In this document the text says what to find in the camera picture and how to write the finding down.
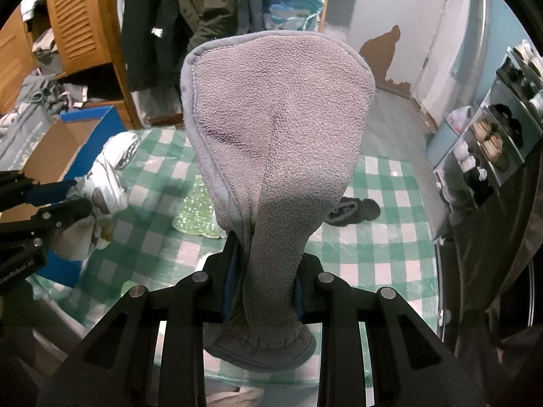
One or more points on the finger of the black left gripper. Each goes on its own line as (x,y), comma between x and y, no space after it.
(55,220)
(17,189)

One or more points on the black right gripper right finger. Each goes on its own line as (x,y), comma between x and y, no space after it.
(375,349)

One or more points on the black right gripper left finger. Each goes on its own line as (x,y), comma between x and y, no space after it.
(113,364)

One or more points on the white patterned cloth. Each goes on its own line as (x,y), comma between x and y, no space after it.
(105,190)

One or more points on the black knit sock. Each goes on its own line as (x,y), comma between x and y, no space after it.
(352,210)

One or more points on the grey fleece cloth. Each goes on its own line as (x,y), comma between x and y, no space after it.
(276,120)

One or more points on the blue cardboard box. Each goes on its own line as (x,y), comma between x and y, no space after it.
(67,151)

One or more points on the green white checkered tablecloth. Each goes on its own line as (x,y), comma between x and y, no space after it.
(396,249)

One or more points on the wooden louvered cabinet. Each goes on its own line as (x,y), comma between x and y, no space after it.
(87,35)

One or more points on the shoe rack with shoes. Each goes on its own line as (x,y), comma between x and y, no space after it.
(477,148)

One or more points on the dark hanging jacket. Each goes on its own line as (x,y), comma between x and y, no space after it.
(156,35)

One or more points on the blue plastic bag on shelf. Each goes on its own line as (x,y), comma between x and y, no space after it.
(292,15)

